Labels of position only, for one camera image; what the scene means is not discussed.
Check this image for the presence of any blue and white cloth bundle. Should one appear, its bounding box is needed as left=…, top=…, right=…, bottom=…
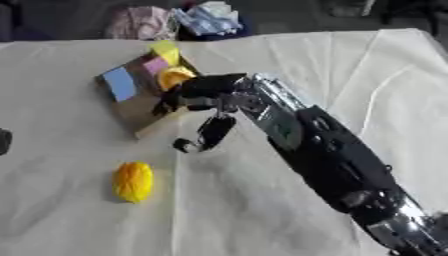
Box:
left=171, top=1, right=245, bottom=38

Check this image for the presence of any orange toy fruit slice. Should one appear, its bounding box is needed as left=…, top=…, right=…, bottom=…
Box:
left=155, top=66, right=198, bottom=92

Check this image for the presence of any yellow ridged toy fruit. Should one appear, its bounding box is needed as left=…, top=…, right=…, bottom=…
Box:
left=110, top=161, right=156, bottom=204

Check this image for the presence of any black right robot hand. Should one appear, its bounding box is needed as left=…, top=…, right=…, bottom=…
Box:
left=150, top=72, right=249, bottom=154

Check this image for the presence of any pink block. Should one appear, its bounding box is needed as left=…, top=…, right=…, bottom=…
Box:
left=141, top=56, right=172, bottom=77

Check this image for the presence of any brown cardboard box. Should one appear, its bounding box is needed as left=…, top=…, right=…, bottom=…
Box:
left=94, top=49, right=203, bottom=139

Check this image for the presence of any pink patterned cloth bundle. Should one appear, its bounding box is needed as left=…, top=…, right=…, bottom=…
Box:
left=105, top=5, right=177, bottom=41

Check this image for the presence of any yellow block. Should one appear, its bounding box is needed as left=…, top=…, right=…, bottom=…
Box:
left=148, top=39, right=182, bottom=66

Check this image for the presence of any blue block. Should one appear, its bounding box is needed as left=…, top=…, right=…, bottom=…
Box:
left=101, top=66, right=140, bottom=103

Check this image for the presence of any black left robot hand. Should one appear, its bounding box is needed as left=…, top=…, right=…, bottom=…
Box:
left=0, top=128, right=14, bottom=156

